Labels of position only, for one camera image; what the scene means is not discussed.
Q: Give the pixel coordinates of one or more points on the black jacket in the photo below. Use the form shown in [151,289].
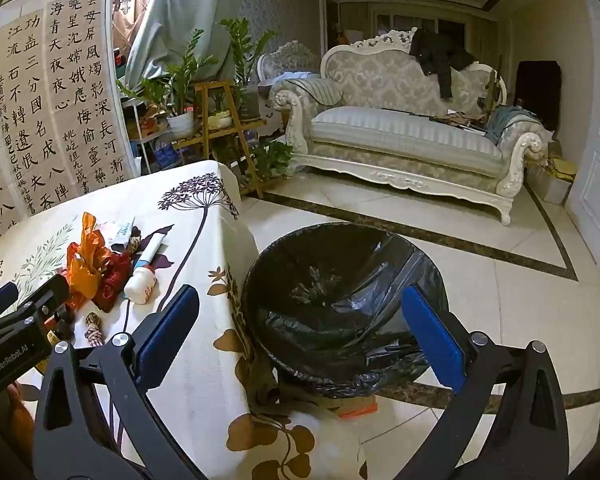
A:
[435,55]

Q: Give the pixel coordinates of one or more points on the small white bottle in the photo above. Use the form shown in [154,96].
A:
[140,286]

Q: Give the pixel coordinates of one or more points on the floral tablecloth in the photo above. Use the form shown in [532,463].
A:
[190,240]

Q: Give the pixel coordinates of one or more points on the blue cloth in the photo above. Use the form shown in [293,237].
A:
[507,120]

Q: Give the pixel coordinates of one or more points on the grey green curtain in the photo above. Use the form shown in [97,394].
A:
[190,5]

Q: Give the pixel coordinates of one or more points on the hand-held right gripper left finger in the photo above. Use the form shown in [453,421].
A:
[170,320]

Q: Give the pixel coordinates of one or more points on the orange plastic bag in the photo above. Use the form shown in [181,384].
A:
[82,265]

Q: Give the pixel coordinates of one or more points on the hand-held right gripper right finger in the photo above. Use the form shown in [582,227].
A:
[435,330]

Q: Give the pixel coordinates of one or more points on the white green tube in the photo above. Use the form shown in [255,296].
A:
[122,232]

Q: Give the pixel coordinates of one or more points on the calligraphy wall hanging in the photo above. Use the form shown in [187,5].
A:
[55,110]

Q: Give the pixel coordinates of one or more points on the white blue tube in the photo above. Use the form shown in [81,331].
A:
[150,252]

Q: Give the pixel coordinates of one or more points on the black lined trash bin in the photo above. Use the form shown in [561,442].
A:
[330,280]

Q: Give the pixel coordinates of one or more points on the striped cushion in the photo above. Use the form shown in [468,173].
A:
[315,91]

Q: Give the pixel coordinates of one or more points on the brown paper clutter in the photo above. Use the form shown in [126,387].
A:
[460,121]

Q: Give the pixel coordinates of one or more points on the cream carved armchair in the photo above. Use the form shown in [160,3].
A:
[285,57]

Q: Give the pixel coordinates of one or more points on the brown patterned wrapper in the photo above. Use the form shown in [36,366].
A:
[134,242]

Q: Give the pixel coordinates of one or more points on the blue crate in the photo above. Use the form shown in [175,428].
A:
[164,154]

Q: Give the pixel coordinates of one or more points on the green plant in white pot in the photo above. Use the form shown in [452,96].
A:
[180,122]

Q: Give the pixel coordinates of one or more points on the long dark stick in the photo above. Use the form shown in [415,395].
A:
[410,111]

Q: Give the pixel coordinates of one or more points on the white metal rack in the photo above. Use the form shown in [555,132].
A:
[140,130]

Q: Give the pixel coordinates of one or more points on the small broad-leaf plant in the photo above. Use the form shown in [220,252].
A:
[275,157]

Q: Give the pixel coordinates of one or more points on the cream carved sofa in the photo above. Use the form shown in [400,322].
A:
[395,135]

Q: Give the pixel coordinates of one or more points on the grey storage box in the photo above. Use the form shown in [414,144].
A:
[545,187]

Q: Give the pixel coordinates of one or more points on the brown patterned curtain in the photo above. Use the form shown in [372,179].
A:
[130,15]

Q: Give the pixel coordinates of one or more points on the white door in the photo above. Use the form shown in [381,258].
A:
[595,160]

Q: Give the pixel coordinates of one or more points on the small yellow plant pot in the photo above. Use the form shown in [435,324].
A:
[220,120]

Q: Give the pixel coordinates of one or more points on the red plastic bag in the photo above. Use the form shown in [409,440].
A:
[112,280]

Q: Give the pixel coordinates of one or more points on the green plant in dark pot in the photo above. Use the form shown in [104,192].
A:
[245,60]

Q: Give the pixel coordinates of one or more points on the glass balcony door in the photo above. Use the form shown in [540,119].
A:
[430,22]

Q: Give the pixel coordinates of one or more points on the yellow papers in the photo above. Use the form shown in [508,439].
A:
[562,167]

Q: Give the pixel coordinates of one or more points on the wooden plant stand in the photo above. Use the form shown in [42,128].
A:
[215,130]

